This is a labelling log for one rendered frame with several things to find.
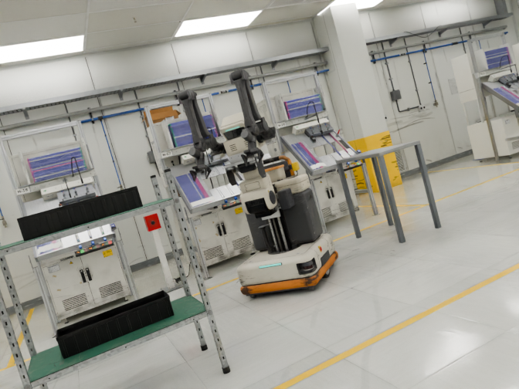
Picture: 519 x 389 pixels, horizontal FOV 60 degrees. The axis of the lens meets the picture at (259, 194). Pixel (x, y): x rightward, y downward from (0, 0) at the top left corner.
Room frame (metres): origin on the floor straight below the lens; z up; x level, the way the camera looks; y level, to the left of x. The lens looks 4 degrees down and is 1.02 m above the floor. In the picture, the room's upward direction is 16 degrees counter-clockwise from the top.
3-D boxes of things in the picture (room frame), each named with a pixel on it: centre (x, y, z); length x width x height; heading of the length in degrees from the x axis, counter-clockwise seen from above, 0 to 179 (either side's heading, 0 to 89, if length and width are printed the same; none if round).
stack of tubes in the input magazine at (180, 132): (5.12, 0.53, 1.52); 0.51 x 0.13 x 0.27; 113
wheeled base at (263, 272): (3.55, -0.08, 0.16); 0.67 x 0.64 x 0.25; 154
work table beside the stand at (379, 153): (4.19, -1.15, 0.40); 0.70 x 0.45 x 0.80; 21
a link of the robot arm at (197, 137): (3.24, 0.32, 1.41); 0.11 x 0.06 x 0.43; 65
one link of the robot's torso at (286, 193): (3.37, -0.06, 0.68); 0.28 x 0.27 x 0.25; 64
